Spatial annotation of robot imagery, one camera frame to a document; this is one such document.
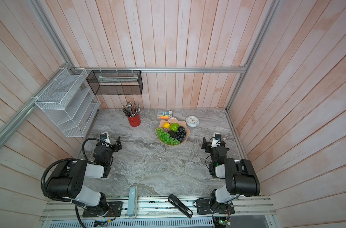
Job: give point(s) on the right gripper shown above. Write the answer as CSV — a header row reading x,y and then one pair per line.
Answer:
x,y
209,146

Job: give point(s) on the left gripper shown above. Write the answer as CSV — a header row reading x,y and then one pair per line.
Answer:
x,y
114,146

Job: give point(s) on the black grape bunch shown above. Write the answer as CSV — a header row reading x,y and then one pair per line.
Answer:
x,y
181,134

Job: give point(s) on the dark fake avocado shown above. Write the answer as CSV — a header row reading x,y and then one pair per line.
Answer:
x,y
172,134

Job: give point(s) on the green bumpy fake fruit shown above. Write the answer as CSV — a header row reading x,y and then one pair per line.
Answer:
x,y
174,127

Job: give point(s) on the green grape bunch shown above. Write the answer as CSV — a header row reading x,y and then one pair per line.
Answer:
x,y
166,138

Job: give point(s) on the yellow fake lemon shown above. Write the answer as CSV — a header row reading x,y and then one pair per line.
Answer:
x,y
166,125

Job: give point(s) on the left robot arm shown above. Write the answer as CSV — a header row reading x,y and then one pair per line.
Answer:
x,y
64,179

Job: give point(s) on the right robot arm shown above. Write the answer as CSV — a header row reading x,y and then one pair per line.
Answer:
x,y
239,175

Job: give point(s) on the pink scalloped fruit bowl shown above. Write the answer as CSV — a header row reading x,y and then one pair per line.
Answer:
x,y
181,123

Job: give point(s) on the white round clock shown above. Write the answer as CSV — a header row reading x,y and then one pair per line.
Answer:
x,y
192,121

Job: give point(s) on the red pen cup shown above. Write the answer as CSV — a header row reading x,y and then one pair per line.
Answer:
x,y
134,121

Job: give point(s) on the pens in cup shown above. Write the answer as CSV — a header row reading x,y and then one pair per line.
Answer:
x,y
131,109

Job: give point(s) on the pack of coloured markers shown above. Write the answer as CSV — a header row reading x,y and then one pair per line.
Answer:
x,y
165,115

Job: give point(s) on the light blue flat device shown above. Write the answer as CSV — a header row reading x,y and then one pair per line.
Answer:
x,y
132,202

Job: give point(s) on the black stapler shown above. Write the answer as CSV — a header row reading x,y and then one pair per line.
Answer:
x,y
180,206

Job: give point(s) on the green circuit board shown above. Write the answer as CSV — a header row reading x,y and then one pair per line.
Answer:
x,y
221,222

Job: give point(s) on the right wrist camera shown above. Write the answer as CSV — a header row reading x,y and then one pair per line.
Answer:
x,y
217,140

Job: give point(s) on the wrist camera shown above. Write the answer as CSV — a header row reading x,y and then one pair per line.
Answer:
x,y
217,140
105,137

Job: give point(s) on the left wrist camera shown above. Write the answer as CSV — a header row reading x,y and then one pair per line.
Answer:
x,y
105,137

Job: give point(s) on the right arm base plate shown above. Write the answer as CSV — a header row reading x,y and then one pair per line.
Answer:
x,y
205,207

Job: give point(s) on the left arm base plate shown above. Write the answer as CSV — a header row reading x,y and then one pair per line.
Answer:
x,y
110,209

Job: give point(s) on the black mesh wall basket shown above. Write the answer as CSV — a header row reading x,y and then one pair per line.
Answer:
x,y
115,82

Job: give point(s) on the white mesh wall organizer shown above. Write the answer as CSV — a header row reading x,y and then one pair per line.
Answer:
x,y
68,103

